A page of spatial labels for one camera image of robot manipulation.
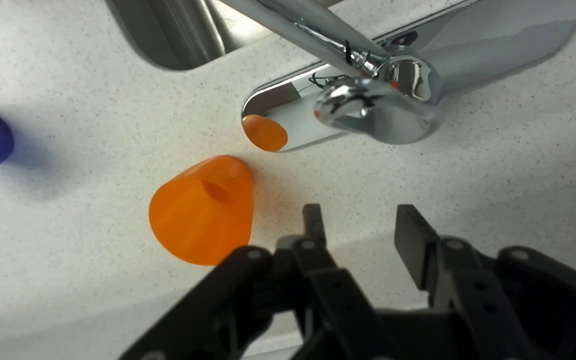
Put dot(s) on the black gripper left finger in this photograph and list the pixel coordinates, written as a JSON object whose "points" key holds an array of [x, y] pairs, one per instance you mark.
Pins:
{"points": [[249, 306]]}

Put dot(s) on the stainless steel sink basin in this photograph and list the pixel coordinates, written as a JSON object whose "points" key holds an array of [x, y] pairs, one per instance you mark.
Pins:
{"points": [[161, 32]]}

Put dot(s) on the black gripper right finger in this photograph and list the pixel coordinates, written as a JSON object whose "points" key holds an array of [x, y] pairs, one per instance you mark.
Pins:
{"points": [[521, 306]]}

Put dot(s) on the chrome faucet with base plate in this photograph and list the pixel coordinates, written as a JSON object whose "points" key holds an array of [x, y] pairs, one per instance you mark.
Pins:
{"points": [[501, 41]]}

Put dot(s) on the orange plastic cup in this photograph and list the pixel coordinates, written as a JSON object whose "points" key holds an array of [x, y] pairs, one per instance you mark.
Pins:
{"points": [[201, 212]]}

